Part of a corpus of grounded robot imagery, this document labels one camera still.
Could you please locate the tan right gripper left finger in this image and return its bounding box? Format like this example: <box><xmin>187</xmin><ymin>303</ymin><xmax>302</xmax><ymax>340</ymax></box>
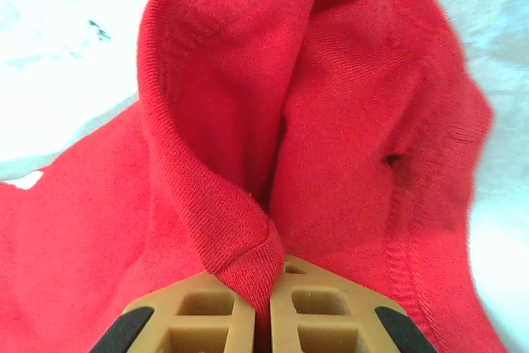
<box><xmin>88</xmin><ymin>272</ymin><xmax>260</xmax><ymax>353</ymax></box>

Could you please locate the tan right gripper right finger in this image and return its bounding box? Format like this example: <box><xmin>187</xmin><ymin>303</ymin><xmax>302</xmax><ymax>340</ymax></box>
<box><xmin>268</xmin><ymin>254</ymin><xmax>439</xmax><ymax>353</ymax></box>

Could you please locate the red t-shirt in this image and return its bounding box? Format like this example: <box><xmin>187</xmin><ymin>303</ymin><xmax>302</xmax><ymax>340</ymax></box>
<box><xmin>0</xmin><ymin>0</ymin><xmax>498</xmax><ymax>353</ymax></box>

